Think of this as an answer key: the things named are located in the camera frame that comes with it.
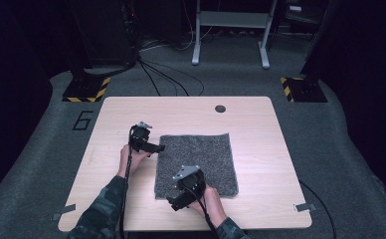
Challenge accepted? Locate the black striped stand base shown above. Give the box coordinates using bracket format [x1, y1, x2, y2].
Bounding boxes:
[279, 76, 328, 104]
[62, 76, 111, 104]

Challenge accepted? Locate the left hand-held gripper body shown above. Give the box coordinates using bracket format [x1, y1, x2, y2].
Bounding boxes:
[128, 120, 153, 154]

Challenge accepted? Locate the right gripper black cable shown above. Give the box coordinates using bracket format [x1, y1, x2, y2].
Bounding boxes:
[184, 185, 221, 239]

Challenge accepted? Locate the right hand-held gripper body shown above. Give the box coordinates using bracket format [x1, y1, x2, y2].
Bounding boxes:
[172, 164, 207, 202]

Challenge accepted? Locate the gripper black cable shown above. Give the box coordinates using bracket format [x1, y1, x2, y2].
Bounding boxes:
[184, 185, 221, 239]
[118, 124, 139, 239]

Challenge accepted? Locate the white metal stand frame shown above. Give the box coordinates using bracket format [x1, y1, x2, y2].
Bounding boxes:
[191, 0, 279, 70]

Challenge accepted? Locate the person's left hand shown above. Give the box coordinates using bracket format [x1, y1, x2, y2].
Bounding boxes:
[116, 143, 153, 179]

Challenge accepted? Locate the dark cabinet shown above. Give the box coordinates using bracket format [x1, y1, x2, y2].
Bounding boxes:
[66, 0, 139, 69]

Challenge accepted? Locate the person's right hand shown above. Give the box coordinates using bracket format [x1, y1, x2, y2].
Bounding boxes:
[188, 183, 229, 229]

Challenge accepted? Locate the black floor cable bundle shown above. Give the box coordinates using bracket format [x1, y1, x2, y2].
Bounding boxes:
[136, 36, 206, 98]

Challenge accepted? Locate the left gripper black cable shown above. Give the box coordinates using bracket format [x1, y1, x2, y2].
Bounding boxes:
[118, 124, 139, 239]

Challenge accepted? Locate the grey fluffy towel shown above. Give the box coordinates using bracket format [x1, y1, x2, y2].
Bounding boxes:
[153, 132, 240, 200]

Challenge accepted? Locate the grey tape strip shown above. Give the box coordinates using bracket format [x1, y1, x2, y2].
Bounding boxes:
[292, 202, 317, 213]
[51, 203, 77, 222]

